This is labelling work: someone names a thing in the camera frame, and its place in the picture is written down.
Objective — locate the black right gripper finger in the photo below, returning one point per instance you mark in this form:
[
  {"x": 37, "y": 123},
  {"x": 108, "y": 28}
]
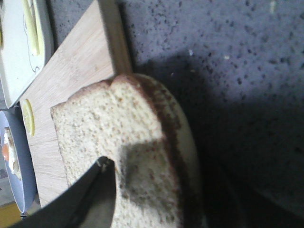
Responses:
[{"x": 88, "y": 203}]

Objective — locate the light blue plate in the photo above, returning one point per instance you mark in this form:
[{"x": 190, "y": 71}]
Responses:
[{"x": 24, "y": 189}]

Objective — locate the sandwich filling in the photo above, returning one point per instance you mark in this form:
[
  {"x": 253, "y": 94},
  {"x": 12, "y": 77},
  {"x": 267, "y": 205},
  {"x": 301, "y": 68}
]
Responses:
[{"x": 9, "y": 153}]

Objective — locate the bread slice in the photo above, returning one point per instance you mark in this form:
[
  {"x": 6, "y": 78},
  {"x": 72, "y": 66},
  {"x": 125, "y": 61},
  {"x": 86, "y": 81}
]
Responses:
[{"x": 135, "y": 121}]

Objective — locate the white bear tray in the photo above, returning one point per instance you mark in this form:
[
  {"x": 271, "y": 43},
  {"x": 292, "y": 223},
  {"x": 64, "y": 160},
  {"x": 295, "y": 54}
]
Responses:
[{"x": 18, "y": 65}]

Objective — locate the yellow lemon slice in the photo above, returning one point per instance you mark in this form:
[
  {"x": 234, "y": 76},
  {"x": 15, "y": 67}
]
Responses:
[{"x": 28, "y": 117}]

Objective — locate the wooden cutting board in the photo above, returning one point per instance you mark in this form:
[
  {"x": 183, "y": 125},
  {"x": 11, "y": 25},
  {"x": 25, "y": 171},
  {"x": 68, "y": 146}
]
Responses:
[{"x": 94, "y": 50}]

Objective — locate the yellow plastic knife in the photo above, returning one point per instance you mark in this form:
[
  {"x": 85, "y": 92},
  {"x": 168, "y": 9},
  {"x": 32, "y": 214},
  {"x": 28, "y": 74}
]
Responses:
[{"x": 33, "y": 25}]

